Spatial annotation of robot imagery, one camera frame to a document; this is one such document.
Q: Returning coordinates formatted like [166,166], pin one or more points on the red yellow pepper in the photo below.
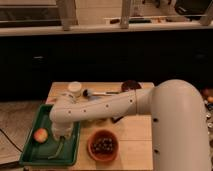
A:
[40,135]

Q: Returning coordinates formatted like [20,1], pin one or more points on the dark brown bowl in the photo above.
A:
[130,85]

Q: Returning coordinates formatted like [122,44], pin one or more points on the terracotta bowl with dark berries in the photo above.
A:
[102,146]

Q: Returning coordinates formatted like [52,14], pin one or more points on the white cup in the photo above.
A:
[75,88]

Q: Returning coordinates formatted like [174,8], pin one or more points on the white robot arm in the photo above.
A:
[180,138]

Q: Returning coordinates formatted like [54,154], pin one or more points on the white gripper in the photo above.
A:
[61,131]

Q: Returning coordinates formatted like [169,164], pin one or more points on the green plastic tray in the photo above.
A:
[38,154]

